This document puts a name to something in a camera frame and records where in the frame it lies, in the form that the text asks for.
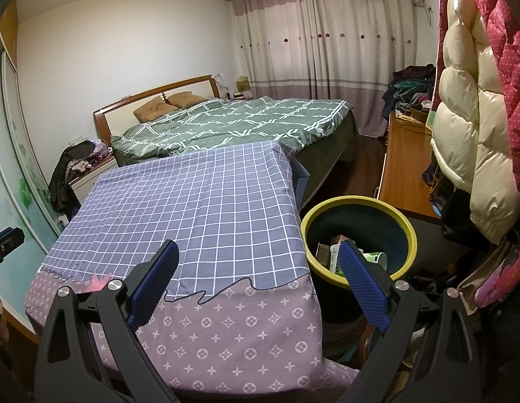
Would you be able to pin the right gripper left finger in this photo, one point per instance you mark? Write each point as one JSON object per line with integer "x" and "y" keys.
{"x": 69, "y": 367}

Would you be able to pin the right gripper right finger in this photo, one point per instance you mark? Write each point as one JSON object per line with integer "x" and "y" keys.
{"x": 426, "y": 351}

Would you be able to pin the white green drink bottle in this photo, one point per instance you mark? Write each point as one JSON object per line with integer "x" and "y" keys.
{"x": 379, "y": 258}

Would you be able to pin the pink strawberry milk carton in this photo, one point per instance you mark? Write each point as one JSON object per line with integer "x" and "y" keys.
{"x": 334, "y": 265}

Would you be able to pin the yellow rimmed trash bin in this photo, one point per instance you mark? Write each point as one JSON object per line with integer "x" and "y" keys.
{"x": 372, "y": 224}

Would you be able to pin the sliding wardrobe door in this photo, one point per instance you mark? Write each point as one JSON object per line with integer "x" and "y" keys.
{"x": 24, "y": 201}

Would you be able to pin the white nightstand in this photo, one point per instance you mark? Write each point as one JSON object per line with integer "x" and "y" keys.
{"x": 81, "y": 186}

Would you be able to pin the dark clothes on nightstand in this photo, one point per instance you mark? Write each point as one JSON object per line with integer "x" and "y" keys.
{"x": 74, "y": 162}

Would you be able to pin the wooden bed headboard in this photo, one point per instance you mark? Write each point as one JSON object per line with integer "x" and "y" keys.
{"x": 116, "y": 118}

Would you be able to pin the purple patterned cloth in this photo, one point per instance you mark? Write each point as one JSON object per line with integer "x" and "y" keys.
{"x": 245, "y": 343}

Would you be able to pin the blue checked tablecloth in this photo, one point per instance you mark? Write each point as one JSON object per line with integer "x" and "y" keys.
{"x": 231, "y": 210}

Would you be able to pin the brown pillow left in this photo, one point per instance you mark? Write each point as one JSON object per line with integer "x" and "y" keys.
{"x": 153, "y": 110}

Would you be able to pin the brown pillow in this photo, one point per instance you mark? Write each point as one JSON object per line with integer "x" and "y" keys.
{"x": 184, "y": 100}
{"x": 153, "y": 110}

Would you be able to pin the wooden desk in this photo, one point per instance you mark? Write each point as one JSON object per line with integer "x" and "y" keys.
{"x": 408, "y": 156}

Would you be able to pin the brown pillow right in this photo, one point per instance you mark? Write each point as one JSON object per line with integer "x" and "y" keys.
{"x": 184, "y": 100}

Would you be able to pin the cream puffer jacket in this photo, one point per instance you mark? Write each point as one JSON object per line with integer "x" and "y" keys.
{"x": 470, "y": 136}

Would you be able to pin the pile of clothes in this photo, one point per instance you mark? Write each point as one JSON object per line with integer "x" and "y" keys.
{"x": 409, "y": 86}

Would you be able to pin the yellow tissue box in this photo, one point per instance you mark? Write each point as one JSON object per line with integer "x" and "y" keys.
{"x": 243, "y": 84}

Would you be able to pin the pink white curtain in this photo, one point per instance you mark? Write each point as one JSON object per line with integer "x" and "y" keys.
{"x": 326, "y": 49}

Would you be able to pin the red dotted quilted coat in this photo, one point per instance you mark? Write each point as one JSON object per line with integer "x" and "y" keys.
{"x": 503, "y": 30}

